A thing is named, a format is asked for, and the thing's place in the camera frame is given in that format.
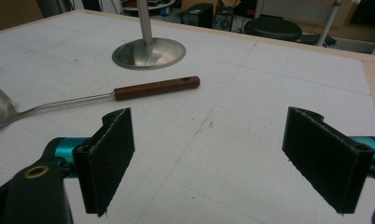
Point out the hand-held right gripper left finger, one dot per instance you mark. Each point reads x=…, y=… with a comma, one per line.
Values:
x=106, y=161

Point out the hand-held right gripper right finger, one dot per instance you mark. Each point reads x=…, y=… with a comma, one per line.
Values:
x=325, y=161

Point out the metal stand with round base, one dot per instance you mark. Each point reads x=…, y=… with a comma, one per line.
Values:
x=148, y=51

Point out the white metal stand leg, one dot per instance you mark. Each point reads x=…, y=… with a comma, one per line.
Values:
x=328, y=21

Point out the black round stool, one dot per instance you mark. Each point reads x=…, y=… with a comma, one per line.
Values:
x=273, y=28

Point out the black computer tower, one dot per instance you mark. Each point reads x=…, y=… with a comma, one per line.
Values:
x=197, y=15

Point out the black speaker box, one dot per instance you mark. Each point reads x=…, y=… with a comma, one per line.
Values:
x=224, y=18

